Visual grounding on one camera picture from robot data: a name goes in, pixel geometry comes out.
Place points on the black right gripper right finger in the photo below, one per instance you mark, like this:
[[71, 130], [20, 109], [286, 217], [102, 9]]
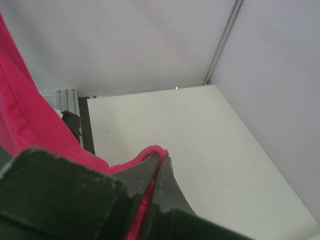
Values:
[[170, 217]]

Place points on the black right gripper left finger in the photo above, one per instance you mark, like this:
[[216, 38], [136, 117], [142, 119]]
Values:
[[44, 196]]

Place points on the pink t shirt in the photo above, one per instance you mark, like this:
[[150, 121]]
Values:
[[27, 119]]

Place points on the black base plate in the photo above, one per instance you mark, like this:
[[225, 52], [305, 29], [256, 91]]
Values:
[[87, 125]]

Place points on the aluminium frame rail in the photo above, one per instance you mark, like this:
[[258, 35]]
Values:
[[66, 104]]

